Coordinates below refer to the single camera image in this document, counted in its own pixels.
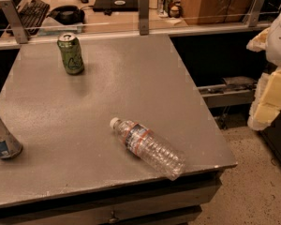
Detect clear plastic water bottle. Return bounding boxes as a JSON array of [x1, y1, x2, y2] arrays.
[[110, 117, 185, 181]]

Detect metal bracket right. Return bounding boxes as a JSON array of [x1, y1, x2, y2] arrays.
[[246, 0, 265, 27]]

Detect shiny can on desk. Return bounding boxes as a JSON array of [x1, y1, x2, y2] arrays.
[[157, 0, 173, 17]]

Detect grey metal shelf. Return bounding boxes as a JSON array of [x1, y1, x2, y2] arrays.
[[198, 76, 257, 108]]

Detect grey cabinet drawer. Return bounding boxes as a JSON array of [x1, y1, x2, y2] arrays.
[[0, 177, 221, 225]]

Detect green soda can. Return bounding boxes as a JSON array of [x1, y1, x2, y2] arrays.
[[57, 33, 84, 75]]

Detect metal bracket left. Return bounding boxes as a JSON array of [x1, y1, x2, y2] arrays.
[[0, 0, 29, 44]]

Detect metal bracket middle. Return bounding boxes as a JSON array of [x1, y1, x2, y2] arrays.
[[138, 0, 149, 36]]

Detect black laptop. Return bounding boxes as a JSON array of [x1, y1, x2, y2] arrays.
[[93, 0, 138, 12]]

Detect silver blue can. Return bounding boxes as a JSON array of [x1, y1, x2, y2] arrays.
[[0, 118, 22, 159]]

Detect white robot cover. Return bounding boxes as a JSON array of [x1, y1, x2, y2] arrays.
[[266, 12, 281, 67]]

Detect small round brown object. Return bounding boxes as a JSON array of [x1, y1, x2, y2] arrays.
[[170, 6, 181, 18]]

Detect cardboard box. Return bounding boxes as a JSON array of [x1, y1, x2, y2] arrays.
[[181, 0, 253, 25]]

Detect metal bracket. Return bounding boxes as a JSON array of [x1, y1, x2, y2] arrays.
[[0, 0, 29, 44], [246, 0, 265, 27], [138, 0, 149, 36]]

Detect yellow white foam block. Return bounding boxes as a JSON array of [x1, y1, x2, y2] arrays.
[[246, 28, 281, 130]]

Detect black headphones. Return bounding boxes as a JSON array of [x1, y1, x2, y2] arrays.
[[49, 6, 85, 25]]

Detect black keyboard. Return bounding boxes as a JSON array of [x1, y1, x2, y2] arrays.
[[18, 0, 50, 36]]

